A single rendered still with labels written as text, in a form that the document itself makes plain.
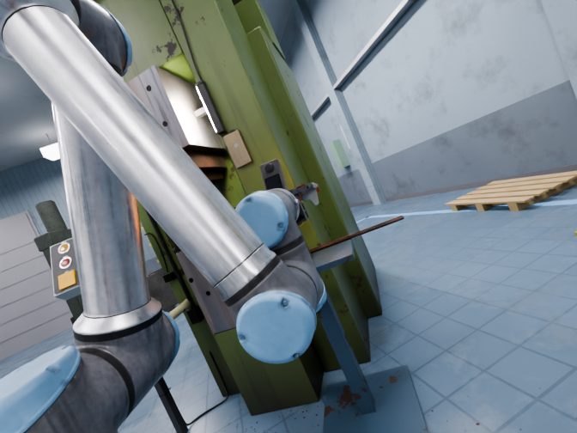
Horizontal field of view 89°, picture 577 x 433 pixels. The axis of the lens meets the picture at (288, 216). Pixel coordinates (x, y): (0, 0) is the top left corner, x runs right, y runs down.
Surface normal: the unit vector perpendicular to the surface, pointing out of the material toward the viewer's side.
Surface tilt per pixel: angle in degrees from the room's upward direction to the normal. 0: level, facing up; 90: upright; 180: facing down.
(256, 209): 85
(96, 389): 75
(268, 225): 85
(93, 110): 88
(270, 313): 95
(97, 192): 100
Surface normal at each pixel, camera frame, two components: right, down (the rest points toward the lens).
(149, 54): -0.23, 0.16
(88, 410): 0.91, -0.39
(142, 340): 0.82, 0.01
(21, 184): 0.24, -0.04
